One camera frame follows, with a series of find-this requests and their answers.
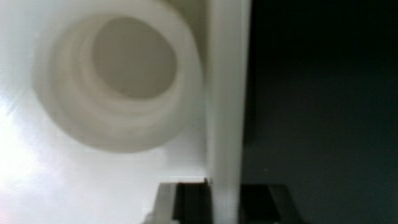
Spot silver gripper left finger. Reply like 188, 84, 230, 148
142, 179, 213, 224

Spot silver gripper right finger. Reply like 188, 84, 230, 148
239, 184, 309, 224

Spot white square table top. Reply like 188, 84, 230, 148
0, 0, 250, 224

